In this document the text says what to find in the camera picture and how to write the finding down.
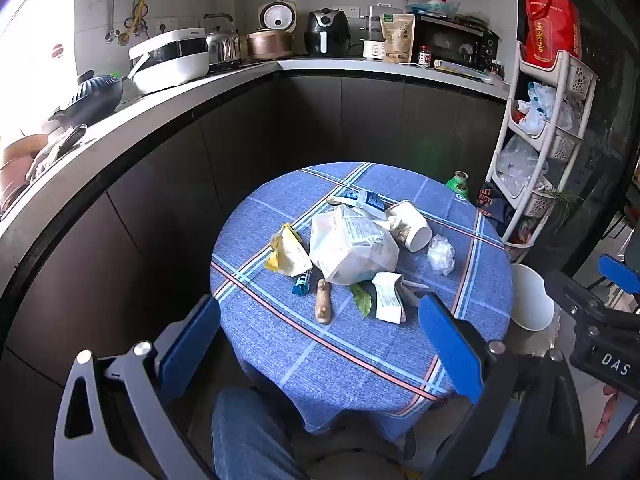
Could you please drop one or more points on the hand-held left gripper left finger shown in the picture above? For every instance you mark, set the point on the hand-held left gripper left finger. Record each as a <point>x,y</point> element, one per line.
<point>190,340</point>

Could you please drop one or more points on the white paper cup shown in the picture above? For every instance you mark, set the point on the white paper cup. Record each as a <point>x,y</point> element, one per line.
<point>415,230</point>

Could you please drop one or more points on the gold rice cooker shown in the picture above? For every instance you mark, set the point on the gold rice cooker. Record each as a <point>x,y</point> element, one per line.
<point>270,45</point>

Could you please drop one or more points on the person's jeans leg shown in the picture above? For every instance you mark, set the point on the person's jeans leg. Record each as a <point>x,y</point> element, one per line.
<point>250,435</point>

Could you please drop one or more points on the white storage rack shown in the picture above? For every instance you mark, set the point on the white storage rack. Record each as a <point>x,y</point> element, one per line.
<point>565,67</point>

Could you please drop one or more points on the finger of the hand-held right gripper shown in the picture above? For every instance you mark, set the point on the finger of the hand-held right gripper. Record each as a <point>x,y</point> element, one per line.
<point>575,290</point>
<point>620,270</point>

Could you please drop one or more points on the steel kettle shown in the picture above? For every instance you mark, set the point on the steel kettle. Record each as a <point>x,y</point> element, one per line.
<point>222,47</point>

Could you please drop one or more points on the small blue wrapper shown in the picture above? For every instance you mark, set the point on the small blue wrapper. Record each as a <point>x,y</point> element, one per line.
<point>301,284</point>

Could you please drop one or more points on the white multi cooker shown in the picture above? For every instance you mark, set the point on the white multi cooker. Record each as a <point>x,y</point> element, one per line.
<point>170,67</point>

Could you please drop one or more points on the dark blue printed bag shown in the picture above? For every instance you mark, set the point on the dark blue printed bag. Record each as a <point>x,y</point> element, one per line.
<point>492,205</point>

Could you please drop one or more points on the white wrapper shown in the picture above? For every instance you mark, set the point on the white wrapper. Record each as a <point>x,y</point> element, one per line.
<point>387,297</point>

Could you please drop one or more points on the red lid jar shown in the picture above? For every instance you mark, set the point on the red lid jar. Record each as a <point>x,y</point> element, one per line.
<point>424,56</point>

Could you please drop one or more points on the green thermos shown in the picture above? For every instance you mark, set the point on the green thermos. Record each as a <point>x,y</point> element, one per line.
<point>457,187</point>

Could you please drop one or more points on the ginger root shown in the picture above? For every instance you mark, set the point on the ginger root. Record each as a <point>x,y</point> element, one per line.
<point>321,305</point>

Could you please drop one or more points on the yellow snack wrapper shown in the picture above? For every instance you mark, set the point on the yellow snack wrapper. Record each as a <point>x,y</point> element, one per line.
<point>287,255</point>

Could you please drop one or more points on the black air fryer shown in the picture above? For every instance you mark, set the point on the black air fryer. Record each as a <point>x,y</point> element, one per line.
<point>325,30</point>

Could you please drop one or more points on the clear plastic wrap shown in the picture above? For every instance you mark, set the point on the clear plastic wrap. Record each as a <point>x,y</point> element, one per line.
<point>441,255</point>

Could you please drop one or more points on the round table with blue cloth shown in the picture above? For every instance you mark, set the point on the round table with blue cloth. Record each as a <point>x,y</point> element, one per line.
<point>325,350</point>

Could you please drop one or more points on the plastic packets on oven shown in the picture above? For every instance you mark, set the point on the plastic packets on oven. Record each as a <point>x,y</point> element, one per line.
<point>430,6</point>

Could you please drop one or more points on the green chives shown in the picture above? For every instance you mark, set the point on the green chives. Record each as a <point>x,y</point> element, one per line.
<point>562,200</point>

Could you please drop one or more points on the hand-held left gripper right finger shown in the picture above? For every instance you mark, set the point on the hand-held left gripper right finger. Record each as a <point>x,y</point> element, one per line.
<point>450,345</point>

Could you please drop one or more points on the dark kitchen counter cabinet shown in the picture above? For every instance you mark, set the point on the dark kitchen counter cabinet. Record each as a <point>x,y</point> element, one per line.
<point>150,185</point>

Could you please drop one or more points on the grey dish cloth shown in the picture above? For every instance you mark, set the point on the grey dish cloth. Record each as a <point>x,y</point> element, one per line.
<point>50,152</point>

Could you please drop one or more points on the dark blue pot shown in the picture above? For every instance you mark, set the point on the dark blue pot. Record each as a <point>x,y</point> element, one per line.
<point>95,100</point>

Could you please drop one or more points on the blue white snack packet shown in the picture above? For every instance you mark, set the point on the blue white snack packet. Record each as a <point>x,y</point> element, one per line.
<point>372,203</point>

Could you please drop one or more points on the white bin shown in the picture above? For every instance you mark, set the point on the white bin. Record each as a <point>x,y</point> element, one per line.
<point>530,295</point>

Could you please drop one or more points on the white paper bag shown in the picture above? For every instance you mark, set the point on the white paper bag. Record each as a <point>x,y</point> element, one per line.
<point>350,250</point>

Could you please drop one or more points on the white electric steamer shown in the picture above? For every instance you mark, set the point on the white electric steamer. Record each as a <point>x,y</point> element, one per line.
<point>372,47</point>

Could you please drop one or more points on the white plastic bags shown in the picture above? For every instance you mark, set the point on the white plastic bags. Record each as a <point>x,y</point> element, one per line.
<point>540,107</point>

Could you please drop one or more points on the white wall socket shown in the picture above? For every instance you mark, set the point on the white wall socket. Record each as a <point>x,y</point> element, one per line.
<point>167,24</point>

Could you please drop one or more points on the person's right hand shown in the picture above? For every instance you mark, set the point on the person's right hand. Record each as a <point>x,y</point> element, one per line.
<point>609,412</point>

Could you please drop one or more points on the black toaster oven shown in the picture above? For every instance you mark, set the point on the black toaster oven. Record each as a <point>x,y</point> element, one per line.
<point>445,40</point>

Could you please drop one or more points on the brown bowls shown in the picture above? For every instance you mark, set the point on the brown bowls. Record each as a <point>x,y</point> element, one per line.
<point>20,160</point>

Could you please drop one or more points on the red gift bag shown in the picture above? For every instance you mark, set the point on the red gift bag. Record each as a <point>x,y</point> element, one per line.
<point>550,30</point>

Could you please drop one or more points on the green leaf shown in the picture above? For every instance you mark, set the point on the green leaf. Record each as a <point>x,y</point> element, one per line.
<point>362,302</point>

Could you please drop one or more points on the clear plastic bags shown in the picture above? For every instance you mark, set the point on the clear plastic bags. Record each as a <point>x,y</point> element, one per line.
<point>520,165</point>

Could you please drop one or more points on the kraft paper pouch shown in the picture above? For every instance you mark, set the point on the kraft paper pouch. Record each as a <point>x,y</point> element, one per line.
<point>397,37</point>

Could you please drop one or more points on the white flat box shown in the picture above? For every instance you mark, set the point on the white flat box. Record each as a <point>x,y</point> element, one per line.
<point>460,69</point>

